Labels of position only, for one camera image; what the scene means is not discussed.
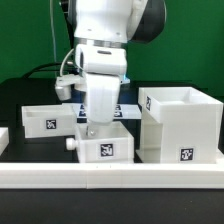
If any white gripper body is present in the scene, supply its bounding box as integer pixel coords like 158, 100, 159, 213
75, 44, 127, 124

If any white front drawer box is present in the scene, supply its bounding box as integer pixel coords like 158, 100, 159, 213
66, 122, 134, 163

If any white drawer box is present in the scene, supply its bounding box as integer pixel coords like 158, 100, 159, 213
66, 122, 134, 163
21, 105, 77, 138

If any white drawer cabinet frame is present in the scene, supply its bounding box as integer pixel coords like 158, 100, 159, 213
137, 87, 223, 164

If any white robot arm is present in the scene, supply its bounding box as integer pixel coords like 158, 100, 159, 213
68, 0, 166, 136

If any white rear drawer box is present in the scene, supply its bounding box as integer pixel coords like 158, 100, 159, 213
21, 105, 77, 138

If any white marker tag sheet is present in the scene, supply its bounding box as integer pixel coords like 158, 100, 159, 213
70, 103, 141, 120

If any grey camera cable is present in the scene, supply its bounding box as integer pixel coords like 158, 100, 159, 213
60, 48, 76, 79

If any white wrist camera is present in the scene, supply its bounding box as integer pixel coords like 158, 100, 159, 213
55, 74, 86, 101

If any black cable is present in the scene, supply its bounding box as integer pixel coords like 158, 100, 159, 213
21, 61, 78, 80

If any white front fence rail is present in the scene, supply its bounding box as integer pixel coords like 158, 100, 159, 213
0, 163, 224, 189

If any white fence rail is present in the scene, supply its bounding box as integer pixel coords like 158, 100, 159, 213
0, 163, 224, 189
0, 127, 9, 155

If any white left fence rail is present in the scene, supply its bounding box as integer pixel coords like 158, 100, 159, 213
0, 127, 9, 155

